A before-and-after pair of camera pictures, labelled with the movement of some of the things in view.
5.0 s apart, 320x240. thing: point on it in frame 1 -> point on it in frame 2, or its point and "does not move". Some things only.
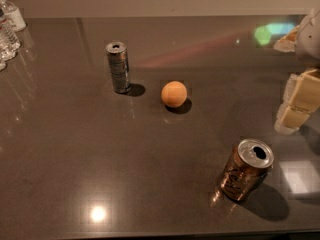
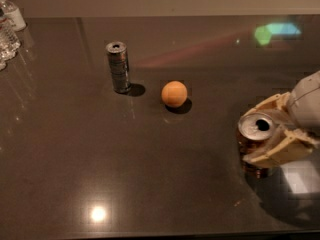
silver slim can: (118, 54) does not move
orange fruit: (174, 93) does not move
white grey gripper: (309, 44) -> (306, 104)
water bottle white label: (12, 14) does not move
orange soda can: (248, 166) -> (255, 131)
